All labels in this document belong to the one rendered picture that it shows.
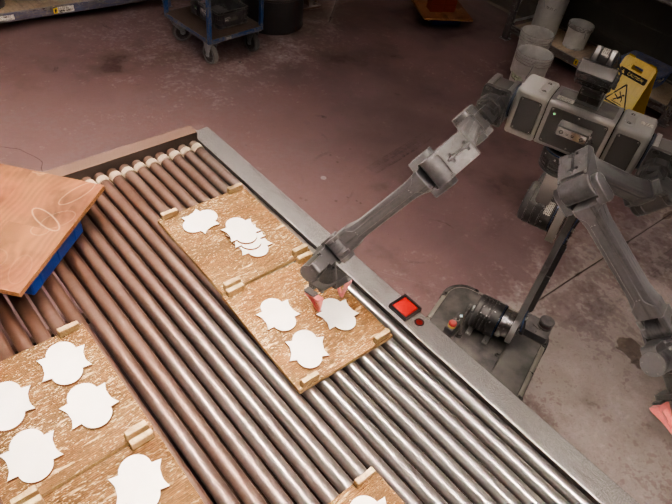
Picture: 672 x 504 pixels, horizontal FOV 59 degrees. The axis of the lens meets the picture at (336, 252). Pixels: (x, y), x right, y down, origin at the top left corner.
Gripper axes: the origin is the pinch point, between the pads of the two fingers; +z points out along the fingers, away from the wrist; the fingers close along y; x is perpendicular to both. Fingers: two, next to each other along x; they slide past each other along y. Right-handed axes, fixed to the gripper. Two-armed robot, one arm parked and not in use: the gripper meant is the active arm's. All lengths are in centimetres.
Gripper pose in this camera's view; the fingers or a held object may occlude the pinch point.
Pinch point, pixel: (329, 301)
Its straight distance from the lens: 183.6
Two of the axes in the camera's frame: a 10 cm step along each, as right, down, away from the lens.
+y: 7.3, -4.2, 5.4
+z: 0.6, 8.3, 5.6
